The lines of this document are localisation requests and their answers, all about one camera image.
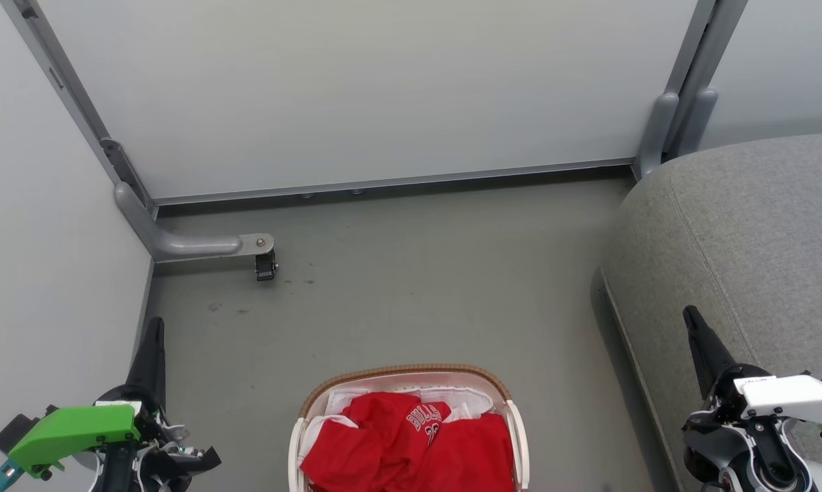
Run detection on red Bulls lettered garment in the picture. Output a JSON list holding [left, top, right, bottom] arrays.
[[300, 392, 454, 492]]

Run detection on white partition panel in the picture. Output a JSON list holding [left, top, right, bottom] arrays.
[[35, 0, 700, 200]]

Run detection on white basket with wicker rim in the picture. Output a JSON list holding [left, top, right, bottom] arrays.
[[288, 364, 531, 492]]

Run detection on white cloth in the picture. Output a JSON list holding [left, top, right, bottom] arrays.
[[305, 386, 497, 465]]

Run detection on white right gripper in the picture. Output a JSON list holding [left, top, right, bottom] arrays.
[[683, 305, 822, 419]]

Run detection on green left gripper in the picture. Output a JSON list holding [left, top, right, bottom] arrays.
[[8, 316, 167, 477]]

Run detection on grey double partition post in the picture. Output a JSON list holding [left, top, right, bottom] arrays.
[[631, 0, 750, 182]]

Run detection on grey partition post with foot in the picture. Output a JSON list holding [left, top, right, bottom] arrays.
[[1, 0, 275, 264]]

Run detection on grey partition bottom rail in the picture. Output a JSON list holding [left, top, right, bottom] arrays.
[[152, 158, 637, 206]]

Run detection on grey fabric sofa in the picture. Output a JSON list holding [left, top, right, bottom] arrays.
[[599, 132, 822, 492]]

